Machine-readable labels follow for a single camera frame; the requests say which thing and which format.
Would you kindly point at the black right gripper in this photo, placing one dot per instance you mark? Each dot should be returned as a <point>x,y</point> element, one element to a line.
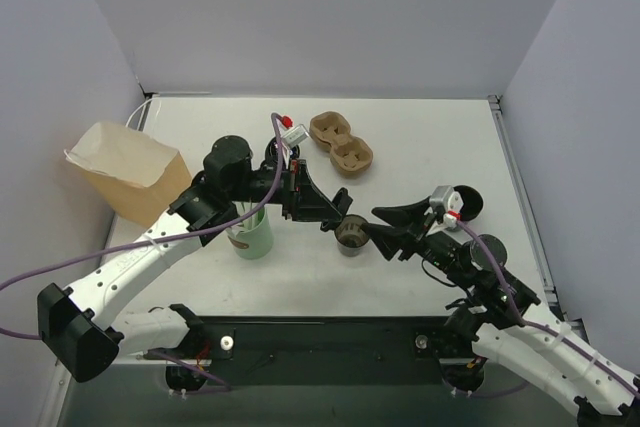
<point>417,235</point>

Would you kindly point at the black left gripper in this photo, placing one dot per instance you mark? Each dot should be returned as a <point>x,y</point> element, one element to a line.
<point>292,192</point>

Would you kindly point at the black paper coffee cup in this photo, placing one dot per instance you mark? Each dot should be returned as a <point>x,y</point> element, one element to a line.
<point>350,235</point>

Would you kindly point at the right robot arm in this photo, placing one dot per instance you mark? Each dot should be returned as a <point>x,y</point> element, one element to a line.
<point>503,318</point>

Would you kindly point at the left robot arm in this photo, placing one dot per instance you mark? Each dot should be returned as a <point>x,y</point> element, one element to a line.
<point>84,324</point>

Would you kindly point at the green straw holder cup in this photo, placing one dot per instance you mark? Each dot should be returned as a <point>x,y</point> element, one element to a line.
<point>252,244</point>

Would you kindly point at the brown pulp cup carriers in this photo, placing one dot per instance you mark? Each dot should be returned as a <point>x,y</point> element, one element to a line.
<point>350,155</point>

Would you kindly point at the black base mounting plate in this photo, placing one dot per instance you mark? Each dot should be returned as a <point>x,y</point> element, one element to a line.
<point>228,353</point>

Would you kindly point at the brown paper bag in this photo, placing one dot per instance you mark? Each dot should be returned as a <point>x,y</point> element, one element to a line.
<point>136,175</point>

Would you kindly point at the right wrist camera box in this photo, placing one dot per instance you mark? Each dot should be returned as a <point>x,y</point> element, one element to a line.
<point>446,204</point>

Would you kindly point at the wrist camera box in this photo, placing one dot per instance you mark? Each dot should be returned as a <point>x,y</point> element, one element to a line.
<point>446,204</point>
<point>292,134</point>

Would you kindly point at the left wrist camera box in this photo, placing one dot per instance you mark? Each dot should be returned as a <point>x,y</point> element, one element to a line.
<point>292,134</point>

